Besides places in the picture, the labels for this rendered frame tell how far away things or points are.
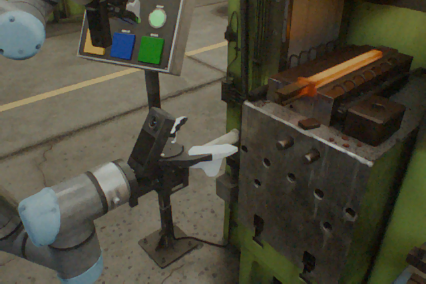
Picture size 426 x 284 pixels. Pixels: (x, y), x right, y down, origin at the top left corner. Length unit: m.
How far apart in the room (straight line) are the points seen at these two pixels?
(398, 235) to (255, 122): 0.50
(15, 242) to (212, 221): 1.33
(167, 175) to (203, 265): 1.13
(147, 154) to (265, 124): 0.44
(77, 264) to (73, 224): 0.08
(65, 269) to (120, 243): 1.23
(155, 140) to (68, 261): 0.23
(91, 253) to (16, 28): 0.37
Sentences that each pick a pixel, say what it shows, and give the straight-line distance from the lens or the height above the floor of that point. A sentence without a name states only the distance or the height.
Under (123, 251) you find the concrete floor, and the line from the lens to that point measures 1.84.
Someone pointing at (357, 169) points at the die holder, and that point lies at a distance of 0.85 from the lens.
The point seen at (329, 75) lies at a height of 1.01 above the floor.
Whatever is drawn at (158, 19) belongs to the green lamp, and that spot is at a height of 1.09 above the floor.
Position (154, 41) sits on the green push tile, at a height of 1.03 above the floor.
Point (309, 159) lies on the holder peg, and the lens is 0.86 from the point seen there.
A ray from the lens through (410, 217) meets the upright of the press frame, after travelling 1.11.
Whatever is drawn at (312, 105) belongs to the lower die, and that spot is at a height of 0.95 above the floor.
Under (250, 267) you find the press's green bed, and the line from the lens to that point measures 1.38.
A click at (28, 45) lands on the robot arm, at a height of 1.18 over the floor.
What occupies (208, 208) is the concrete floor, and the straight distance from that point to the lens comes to 1.99.
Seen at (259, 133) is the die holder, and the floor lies 0.84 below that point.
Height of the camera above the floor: 1.37
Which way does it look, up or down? 31 degrees down
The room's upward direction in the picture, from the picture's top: straight up
